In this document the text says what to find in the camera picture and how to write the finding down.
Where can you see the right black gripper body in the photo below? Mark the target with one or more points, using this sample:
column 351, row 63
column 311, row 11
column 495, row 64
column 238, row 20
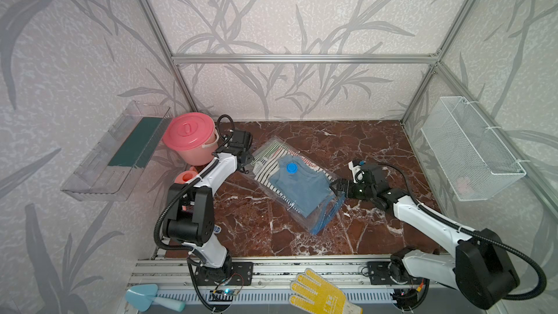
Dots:
column 359, row 191

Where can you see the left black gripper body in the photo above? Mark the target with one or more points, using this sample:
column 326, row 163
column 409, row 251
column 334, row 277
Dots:
column 247, row 152

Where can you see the blue tank top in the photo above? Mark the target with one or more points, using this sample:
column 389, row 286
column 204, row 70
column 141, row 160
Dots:
column 308, row 188

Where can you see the clear plastic vacuum bag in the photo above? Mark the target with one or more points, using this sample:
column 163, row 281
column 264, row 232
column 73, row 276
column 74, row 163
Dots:
column 325, row 212

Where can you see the black white striped garment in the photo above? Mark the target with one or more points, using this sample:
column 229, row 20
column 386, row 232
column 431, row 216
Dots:
column 265, row 168

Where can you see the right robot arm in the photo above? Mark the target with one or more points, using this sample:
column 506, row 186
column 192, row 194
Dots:
column 476, row 263

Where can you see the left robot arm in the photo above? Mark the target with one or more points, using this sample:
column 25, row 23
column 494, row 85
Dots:
column 187, row 222

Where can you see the blue vacuum valve cap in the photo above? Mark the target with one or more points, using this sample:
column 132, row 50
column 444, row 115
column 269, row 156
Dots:
column 292, row 168

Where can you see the pink bucket with lid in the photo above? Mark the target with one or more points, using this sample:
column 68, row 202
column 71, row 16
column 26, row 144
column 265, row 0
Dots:
column 194, row 137

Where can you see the pink watering can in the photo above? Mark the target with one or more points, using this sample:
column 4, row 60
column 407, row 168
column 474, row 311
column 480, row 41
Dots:
column 186, row 176

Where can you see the yellow dotted work glove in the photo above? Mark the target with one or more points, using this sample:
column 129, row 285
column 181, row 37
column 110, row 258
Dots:
column 313, row 294

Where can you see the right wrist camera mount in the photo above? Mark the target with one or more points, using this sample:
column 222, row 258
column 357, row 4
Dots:
column 355, row 167

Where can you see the white wire mesh basket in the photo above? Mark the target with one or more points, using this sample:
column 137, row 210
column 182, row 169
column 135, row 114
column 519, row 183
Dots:
column 475, row 160

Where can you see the clear acrylic wall shelf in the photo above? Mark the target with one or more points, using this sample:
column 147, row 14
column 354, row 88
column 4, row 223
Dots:
column 94, row 180

